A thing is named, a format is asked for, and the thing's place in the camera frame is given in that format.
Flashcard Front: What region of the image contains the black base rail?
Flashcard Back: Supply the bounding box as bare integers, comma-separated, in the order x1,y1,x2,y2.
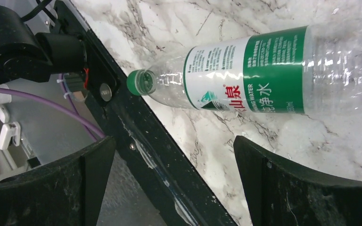
52,0,235,226

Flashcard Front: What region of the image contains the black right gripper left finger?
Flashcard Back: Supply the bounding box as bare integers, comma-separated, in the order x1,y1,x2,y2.
0,137,116,226

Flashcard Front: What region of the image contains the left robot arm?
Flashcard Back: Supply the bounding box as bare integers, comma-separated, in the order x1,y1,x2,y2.
0,0,87,85

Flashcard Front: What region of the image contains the clear bottle green white label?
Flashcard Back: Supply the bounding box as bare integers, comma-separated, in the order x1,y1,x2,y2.
126,18,362,115

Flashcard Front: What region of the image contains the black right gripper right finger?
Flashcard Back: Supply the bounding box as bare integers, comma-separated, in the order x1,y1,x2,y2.
233,136,362,226

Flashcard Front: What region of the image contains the white clip device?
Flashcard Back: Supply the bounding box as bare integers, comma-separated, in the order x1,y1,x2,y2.
0,104,21,150

